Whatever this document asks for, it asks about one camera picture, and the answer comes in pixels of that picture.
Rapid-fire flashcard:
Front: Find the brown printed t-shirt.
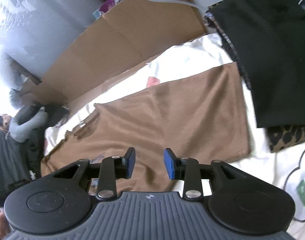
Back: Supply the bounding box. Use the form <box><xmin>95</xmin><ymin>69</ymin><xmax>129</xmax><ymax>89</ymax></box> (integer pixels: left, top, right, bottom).
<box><xmin>41</xmin><ymin>63</ymin><xmax>250</xmax><ymax>192</ymax></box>

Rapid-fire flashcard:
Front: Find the person left hand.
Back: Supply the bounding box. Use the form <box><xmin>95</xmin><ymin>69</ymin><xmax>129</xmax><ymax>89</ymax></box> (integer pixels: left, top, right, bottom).
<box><xmin>0</xmin><ymin>211</ymin><xmax>11</xmax><ymax>239</ymax></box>

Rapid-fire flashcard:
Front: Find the leopard print folded garment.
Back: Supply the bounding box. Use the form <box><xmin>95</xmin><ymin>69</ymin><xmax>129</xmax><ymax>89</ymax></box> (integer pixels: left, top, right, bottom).
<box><xmin>265</xmin><ymin>125</ymin><xmax>305</xmax><ymax>153</ymax></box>

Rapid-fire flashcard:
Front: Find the dark grey pillow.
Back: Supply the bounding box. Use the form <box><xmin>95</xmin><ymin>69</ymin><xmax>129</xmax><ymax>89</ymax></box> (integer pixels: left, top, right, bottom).
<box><xmin>0</xmin><ymin>129</ymin><xmax>44</xmax><ymax>207</ymax></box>

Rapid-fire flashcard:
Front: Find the cream bear print bedsheet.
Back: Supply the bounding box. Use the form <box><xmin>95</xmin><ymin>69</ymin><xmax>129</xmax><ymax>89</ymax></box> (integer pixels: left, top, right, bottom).
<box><xmin>41</xmin><ymin>34</ymin><xmax>305</xmax><ymax>239</ymax></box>

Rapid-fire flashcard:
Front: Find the small bear plush toy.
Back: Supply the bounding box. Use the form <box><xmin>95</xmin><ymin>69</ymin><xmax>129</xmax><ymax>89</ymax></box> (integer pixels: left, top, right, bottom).
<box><xmin>0</xmin><ymin>114</ymin><xmax>12</xmax><ymax>132</ymax></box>

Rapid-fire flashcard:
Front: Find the floral patterned folded garment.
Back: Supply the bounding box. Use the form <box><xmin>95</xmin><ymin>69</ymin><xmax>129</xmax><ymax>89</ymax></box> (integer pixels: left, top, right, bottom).
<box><xmin>204</xmin><ymin>2</ymin><xmax>251</xmax><ymax>90</ymax></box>

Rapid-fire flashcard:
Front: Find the brown cardboard sheet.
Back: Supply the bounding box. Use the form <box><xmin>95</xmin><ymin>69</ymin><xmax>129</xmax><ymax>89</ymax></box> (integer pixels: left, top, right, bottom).
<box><xmin>22</xmin><ymin>0</ymin><xmax>205</xmax><ymax>105</ymax></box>

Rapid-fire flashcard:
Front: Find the black folded garment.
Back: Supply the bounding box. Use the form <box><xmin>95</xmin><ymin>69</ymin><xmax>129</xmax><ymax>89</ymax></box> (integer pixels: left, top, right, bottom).
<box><xmin>210</xmin><ymin>0</ymin><xmax>305</xmax><ymax>128</ymax></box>

